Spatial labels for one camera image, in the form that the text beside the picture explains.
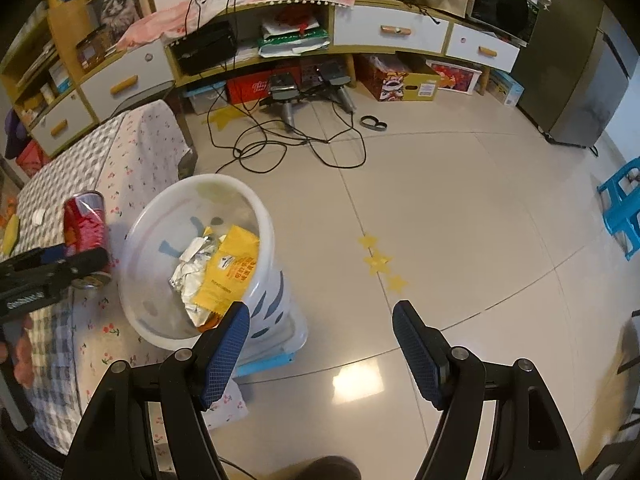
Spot black box device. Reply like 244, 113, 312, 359
172, 22, 239, 75

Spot yellow shelf unit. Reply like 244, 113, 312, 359
0, 0, 158, 111

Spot white plastic bin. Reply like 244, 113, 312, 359
118, 174, 309, 363

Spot black grey handheld device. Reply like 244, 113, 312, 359
315, 62, 359, 114
259, 74, 307, 134

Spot silver foil wrapper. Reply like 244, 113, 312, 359
170, 235, 226, 328

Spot red cardboard box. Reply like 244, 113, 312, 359
226, 71, 274, 106

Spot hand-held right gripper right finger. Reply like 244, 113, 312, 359
391, 300, 583, 480

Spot yellow snack packet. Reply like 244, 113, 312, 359
192, 225, 261, 321

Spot green white bags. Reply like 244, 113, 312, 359
257, 12, 332, 58

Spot yellow frame cabinet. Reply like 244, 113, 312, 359
27, 0, 523, 158

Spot grey cabinet drawer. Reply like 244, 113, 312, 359
79, 46, 174, 107
332, 9, 449, 54
445, 24, 522, 72
30, 91, 97, 155

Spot dark picture box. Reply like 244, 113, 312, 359
75, 27, 119, 72

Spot red picture box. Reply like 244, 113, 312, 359
427, 60, 489, 97

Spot light blue box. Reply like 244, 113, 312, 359
487, 70, 526, 107

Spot cartoon cardboard box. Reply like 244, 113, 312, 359
357, 52, 442, 103

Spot red drink can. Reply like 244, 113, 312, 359
62, 190, 113, 292

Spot framed cat picture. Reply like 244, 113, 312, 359
85, 0, 147, 29

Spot person's left hand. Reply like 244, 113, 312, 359
12, 327, 40, 390

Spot light blue plastic base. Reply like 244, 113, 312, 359
232, 351, 297, 379

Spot dark chair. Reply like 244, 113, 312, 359
0, 400, 66, 480

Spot black hanging cable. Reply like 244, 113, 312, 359
185, 0, 242, 77

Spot black microwave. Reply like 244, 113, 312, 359
467, 0, 544, 44

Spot yellow star floor sticker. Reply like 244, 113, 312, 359
364, 252, 394, 276

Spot white floral tablecloth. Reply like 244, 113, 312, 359
75, 100, 249, 431

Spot dark grey fridge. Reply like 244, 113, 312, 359
515, 25, 632, 149

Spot blue plastic stool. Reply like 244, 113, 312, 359
597, 157, 640, 261

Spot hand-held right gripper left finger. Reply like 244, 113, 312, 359
60, 301, 251, 480

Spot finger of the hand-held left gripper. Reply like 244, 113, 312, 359
0, 246, 68, 268
50, 247, 111, 286

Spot black floor cable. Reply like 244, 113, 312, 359
206, 79, 369, 174

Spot grey checked tablecloth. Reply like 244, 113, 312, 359
0, 110, 151, 461

